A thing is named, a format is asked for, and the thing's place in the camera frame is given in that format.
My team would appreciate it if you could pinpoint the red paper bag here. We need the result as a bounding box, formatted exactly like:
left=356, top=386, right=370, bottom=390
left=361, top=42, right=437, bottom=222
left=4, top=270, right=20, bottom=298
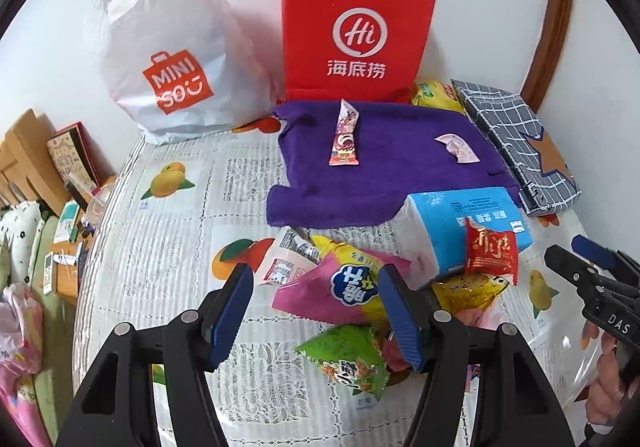
left=280, top=0, right=441, bottom=104

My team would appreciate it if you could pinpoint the grey checkered box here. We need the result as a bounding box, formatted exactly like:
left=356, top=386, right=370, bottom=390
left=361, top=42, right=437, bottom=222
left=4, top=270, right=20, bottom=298
left=450, top=78, right=581, bottom=218

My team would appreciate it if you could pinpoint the small pink snack packet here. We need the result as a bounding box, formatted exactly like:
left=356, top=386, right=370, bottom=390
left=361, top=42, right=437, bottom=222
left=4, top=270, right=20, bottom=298
left=434, top=133, right=480, bottom=163

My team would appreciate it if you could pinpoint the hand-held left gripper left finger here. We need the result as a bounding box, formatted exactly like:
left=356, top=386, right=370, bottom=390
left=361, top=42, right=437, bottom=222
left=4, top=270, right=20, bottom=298
left=55, top=263, right=255, bottom=447

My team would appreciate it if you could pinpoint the teal and white box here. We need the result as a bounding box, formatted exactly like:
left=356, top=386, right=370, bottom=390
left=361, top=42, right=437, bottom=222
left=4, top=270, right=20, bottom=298
left=52, top=201, right=81, bottom=244

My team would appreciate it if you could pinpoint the clear plastic cup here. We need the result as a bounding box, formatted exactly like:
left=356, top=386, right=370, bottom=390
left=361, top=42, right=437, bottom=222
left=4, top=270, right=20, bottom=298
left=85, top=177, right=118, bottom=228

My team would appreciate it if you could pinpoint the white plastic shopping bag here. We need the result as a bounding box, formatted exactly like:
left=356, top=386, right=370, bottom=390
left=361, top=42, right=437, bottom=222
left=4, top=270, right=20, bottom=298
left=82, top=0, right=281, bottom=145

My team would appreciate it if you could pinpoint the white floral cloth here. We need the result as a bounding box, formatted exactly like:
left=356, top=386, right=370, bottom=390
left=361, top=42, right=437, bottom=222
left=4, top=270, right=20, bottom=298
left=0, top=201, right=43, bottom=285

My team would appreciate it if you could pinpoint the green cloth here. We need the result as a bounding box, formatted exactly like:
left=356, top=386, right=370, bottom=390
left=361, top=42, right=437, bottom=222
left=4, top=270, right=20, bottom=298
left=22, top=214, right=76, bottom=447

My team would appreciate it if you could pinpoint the pink and yellow snack bag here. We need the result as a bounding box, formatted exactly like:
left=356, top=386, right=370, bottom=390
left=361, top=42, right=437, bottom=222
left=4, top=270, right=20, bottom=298
left=272, top=234, right=413, bottom=328

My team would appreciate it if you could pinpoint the wooden door frame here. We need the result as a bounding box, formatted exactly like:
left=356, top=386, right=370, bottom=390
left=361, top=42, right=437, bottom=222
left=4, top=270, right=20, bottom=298
left=520, top=0, right=576, bottom=115

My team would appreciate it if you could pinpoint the green snack bag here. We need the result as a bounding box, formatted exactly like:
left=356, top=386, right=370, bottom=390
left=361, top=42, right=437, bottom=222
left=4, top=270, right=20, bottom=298
left=295, top=324, right=391, bottom=403

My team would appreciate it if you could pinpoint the purple towel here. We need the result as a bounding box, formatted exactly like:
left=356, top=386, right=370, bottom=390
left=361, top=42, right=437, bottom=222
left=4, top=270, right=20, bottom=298
left=265, top=100, right=521, bottom=230

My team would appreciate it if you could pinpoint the long pink snack stick packet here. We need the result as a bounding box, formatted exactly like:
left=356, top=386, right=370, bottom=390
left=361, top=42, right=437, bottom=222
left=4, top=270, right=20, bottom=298
left=327, top=98, right=362, bottom=167

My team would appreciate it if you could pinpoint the yellow patterned snack packet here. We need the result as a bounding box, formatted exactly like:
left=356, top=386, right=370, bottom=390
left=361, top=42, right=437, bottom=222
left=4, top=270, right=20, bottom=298
left=431, top=272, right=513, bottom=323

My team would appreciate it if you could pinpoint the white and red snack packet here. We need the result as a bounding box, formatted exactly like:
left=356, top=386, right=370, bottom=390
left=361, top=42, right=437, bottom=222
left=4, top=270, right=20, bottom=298
left=255, top=226, right=321, bottom=285

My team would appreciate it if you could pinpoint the blue tissue pack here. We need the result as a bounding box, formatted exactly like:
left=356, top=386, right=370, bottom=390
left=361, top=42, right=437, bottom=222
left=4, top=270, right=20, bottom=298
left=395, top=186, right=533, bottom=289

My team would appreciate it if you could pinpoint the orange wooden box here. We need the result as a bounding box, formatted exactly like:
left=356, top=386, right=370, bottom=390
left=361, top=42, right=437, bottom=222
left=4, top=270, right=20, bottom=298
left=47, top=242, right=88, bottom=298

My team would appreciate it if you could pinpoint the light wooden furniture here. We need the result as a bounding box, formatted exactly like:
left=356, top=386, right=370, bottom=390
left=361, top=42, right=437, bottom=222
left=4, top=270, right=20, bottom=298
left=0, top=108, right=71, bottom=215

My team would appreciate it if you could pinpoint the person's right hand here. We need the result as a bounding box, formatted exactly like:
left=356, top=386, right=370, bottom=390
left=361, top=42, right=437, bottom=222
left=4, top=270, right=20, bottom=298
left=585, top=324, right=640, bottom=433

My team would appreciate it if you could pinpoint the pink plastic bag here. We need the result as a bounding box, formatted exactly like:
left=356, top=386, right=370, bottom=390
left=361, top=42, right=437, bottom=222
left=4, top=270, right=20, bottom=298
left=0, top=283, right=53, bottom=447

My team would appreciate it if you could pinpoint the fruit print tablecloth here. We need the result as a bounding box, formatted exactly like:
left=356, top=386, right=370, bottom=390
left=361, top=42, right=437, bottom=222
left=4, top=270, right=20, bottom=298
left=72, top=120, right=640, bottom=447

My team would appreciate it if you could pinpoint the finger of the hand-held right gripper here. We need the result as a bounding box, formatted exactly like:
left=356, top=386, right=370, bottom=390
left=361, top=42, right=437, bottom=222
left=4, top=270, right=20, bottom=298
left=572, top=234, right=640, bottom=278
left=544, top=244, right=626, bottom=300

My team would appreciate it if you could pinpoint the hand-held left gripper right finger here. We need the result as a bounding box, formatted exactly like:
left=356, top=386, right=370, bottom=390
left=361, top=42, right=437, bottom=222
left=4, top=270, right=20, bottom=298
left=377, top=263, right=576, bottom=447

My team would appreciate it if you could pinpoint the decorated box with red edge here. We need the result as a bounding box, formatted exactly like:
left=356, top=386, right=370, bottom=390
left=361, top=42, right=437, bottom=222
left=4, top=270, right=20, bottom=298
left=46, top=123, right=103, bottom=193

